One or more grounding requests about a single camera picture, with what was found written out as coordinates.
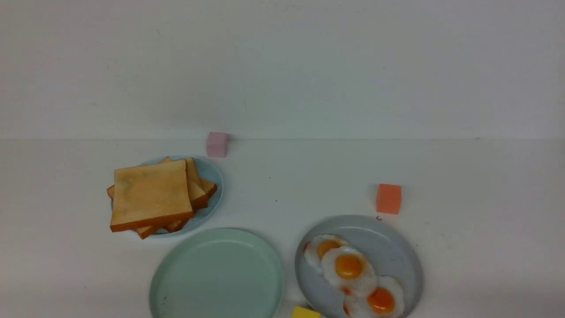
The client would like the mint green plate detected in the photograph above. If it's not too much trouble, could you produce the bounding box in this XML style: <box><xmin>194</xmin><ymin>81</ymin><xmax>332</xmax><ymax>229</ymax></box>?
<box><xmin>148</xmin><ymin>228</ymin><xmax>285</xmax><ymax>318</ymax></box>

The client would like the orange foam cube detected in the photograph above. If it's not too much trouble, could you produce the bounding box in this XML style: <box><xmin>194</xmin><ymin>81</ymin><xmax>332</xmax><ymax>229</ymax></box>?
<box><xmin>376</xmin><ymin>184</ymin><xmax>402</xmax><ymax>215</ymax></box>

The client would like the light blue bread plate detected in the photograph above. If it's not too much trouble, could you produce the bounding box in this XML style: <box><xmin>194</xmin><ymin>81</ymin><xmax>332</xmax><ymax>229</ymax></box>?
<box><xmin>134</xmin><ymin>157</ymin><xmax>224</xmax><ymax>239</ymax></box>

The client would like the fried egg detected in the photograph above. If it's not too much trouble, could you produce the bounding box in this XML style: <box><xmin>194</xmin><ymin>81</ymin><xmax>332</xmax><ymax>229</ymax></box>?
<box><xmin>303</xmin><ymin>234</ymin><xmax>350</xmax><ymax>274</ymax></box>
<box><xmin>343</xmin><ymin>276</ymin><xmax>405</xmax><ymax>318</ymax></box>
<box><xmin>320</xmin><ymin>246</ymin><xmax>378</xmax><ymax>298</ymax></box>

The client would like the grey egg plate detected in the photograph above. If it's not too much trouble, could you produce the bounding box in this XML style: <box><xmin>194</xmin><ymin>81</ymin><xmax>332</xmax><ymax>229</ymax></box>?
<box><xmin>294</xmin><ymin>215</ymin><xmax>424</xmax><ymax>318</ymax></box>

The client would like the yellow foam cube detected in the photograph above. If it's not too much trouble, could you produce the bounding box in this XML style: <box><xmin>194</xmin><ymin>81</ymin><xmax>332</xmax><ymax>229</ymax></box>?
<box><xmin>291</xmin><ymin>306</ymin><xmax>322</xmax><ymax>318</ymax></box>

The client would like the pink foam cube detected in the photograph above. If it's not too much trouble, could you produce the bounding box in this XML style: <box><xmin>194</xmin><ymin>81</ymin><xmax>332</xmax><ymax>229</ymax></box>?
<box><xmin>206</xmin><ymin>132</ymin><xmax>229</xmax><ymax>158</ymax></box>

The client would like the toast slice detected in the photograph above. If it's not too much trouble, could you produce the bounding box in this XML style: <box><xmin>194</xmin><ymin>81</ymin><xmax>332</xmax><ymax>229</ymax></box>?
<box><xmin>163</xmin><ymin>178</ymin><xmax>218</xmax><ymax>233</ymax></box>
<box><xmin>151</xmin><ymin>159</ymin><xmax>207</xmax><ymax>215</ymax></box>
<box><xmin>106</xmin><ymin>185</ymin><xmax>161</xmax><ymax>239</ymax></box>
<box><xmin>110</xmin><ymin>160</ymin><xmax>194</xmax><ymax>233</ymax></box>

